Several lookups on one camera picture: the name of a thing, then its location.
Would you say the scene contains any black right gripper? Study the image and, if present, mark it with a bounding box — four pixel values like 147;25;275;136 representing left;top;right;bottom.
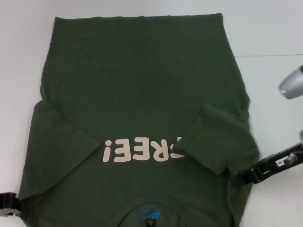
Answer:
238;141;303;185

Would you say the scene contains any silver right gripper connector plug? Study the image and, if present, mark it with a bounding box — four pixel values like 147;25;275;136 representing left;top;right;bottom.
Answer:
286;152;299;165

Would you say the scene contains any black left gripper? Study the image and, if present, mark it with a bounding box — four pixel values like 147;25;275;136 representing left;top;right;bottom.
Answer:
0;192;24;217

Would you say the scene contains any dark green FREE! t-shirt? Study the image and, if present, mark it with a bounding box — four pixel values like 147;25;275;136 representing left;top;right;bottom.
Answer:
11;13;263;227

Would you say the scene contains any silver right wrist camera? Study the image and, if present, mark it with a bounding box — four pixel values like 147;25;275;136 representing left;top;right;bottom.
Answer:
277;64;303;100

